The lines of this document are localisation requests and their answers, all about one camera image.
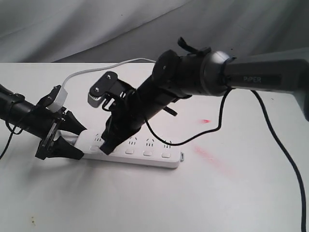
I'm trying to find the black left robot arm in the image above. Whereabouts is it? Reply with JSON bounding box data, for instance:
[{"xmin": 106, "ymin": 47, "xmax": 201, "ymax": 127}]
[{"xmin": 0, "ymin": 85, "xmax": 86, "ymax": 160}]

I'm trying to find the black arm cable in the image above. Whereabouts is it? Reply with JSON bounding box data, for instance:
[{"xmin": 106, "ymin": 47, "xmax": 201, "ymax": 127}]
[
  {"xmin": 144, "ymin": 88, "xmax": 309, "ymax": 232},
  {"xmin": 0, "ymin": 116, "xmax": 25, "ymax": 161}
]

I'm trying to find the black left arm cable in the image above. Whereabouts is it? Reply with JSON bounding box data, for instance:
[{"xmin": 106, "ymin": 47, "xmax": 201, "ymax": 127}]
[{"xmin": 0, "ymin": 116, "xmax": 25, "ymax": 161}]

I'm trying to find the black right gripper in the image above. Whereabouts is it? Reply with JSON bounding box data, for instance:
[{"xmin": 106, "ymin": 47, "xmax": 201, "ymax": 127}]
[{"xmin": 99, "ymin": 77, "xmax": 177, "ymax": 155}]

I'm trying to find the white five-socket power strip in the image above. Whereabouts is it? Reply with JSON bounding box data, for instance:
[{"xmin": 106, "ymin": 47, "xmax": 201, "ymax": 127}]
[{"xmin": 74, "ymin": 130, "xmax": 184, "ymax": 169}]

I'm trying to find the grey power cable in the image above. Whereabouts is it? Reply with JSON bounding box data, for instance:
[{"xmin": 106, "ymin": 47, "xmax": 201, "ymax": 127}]
[{"xmin": 61, "ymin": 57, "xmax": 157, "ymax": 90}]

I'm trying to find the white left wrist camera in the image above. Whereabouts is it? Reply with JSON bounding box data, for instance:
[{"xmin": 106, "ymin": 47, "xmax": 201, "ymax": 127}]
[{"xmin": 46, "ymin": 85, "xmax": 68, "ymax": 113}]

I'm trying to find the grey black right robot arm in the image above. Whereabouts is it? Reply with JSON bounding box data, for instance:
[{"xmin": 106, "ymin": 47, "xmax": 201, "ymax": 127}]
[{"xmin": 100, "ymin": 38, "xmax": 309, "ymax": 154}]

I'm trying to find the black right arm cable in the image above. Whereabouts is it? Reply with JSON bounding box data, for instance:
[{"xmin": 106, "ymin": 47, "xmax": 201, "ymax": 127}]
[{"xmin": 144, "ymin": 88, "xmax": 309, "ymax": 232}]

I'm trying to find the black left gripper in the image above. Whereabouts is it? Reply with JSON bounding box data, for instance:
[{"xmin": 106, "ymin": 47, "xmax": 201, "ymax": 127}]
[{"xmin": 33, "ymin": 89, "xmax": 87, "ymax": 160}]

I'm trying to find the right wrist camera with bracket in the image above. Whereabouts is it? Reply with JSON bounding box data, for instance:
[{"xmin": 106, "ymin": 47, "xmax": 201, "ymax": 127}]
[{"xmin": 87, "ymin": 71, "xmax": 134, "ymax": 112}]

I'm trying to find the grey backdrop cloth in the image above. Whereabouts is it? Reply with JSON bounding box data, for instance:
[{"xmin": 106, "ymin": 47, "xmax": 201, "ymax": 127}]
[{"xmin": 0, "ymin": 0, "xmax": 309, "ymax": 62}]

